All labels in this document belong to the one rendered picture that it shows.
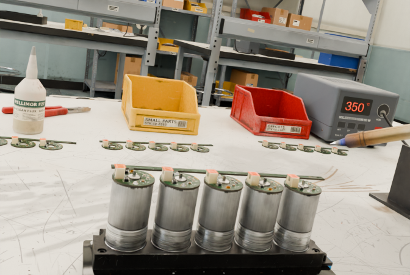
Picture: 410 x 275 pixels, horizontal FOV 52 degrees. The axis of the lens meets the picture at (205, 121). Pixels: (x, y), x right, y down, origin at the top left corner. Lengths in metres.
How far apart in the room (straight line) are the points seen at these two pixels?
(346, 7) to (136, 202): 6.06
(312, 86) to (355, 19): 5.64
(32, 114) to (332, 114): 0.44
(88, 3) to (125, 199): 2.35
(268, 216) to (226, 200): 0.03
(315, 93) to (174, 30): 4.28
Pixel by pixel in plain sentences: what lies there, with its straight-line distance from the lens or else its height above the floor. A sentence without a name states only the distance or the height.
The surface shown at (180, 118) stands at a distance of 0.59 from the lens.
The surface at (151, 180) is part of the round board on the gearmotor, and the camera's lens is 0.25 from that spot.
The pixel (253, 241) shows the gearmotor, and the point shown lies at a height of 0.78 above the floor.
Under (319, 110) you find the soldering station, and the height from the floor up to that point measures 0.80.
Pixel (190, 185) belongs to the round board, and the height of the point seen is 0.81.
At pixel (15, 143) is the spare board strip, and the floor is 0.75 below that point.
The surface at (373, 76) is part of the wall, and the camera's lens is 6.56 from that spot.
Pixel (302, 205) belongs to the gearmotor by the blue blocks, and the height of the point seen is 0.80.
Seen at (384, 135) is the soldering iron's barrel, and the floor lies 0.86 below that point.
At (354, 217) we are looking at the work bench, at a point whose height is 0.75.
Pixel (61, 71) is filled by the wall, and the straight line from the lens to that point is 4.75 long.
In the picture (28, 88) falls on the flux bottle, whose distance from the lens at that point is 0.52.
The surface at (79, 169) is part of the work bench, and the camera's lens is 0.43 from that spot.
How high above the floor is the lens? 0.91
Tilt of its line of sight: 13 degrees down
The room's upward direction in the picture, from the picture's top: 9 degrees clockwise
